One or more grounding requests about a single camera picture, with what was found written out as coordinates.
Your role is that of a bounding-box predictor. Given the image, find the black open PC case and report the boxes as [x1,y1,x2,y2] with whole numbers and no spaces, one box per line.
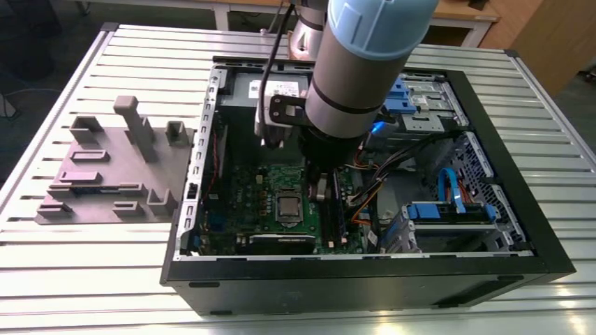
[160,54,579,317]

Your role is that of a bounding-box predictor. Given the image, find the metal drive cage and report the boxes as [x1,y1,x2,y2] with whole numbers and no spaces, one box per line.
[367,72,471,151]

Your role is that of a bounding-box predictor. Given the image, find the black camera cable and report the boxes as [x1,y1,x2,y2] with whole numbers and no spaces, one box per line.
[258,0,299,150]

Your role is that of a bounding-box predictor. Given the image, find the grey plastic parts rack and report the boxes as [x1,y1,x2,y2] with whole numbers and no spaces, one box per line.
[35,96,196,226]

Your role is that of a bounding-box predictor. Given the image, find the hard disk in blue carrier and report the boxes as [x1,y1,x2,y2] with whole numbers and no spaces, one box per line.
[403,202,499,225]

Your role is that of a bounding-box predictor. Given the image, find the grey power supply unit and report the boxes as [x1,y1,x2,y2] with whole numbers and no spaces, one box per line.
[218,72,312,165]

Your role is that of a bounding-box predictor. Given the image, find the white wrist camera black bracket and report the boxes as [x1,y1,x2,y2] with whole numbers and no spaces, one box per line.
[254,94,310,149]

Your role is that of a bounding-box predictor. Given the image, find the silver square CPU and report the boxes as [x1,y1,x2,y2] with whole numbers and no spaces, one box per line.
[280,197,302,216]

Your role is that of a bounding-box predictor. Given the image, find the brown wooden cabinet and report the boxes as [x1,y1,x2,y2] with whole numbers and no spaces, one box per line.
[479,0,596,97]

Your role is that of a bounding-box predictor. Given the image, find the green motherboard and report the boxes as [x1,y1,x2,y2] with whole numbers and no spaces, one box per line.
[199,162,370,255]

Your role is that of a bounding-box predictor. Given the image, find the black cable bundle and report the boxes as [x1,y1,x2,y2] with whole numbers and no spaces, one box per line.
[372,131,467,175]

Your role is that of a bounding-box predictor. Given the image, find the wooden desk white frame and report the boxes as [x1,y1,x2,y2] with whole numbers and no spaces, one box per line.
[204,0,503,50]

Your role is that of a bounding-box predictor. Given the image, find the blue plastic drive carrier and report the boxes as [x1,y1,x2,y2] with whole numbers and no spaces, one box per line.
[384,78,419,115]

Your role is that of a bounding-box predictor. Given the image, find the black RAM slot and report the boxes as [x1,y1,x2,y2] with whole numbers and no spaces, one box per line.
[334,167,348,246]
[328,200,342,247]
[320,200,335,247]

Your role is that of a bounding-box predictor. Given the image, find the metal disk bay cage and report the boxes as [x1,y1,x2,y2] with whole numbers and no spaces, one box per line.
[391,200,535,254]

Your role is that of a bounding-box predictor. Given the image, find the blue flat data wire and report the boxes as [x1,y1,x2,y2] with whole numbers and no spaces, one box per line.
[439,167,470,214]

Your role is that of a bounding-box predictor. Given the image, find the black graphics card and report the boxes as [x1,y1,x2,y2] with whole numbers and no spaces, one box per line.
[236,232,319,255]

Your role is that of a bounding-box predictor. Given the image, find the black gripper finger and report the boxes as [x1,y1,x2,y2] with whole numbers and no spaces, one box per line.
[307,170,338,203]

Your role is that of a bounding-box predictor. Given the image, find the metal socket cover frame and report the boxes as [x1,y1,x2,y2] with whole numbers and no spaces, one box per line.
[274,188,307,224]

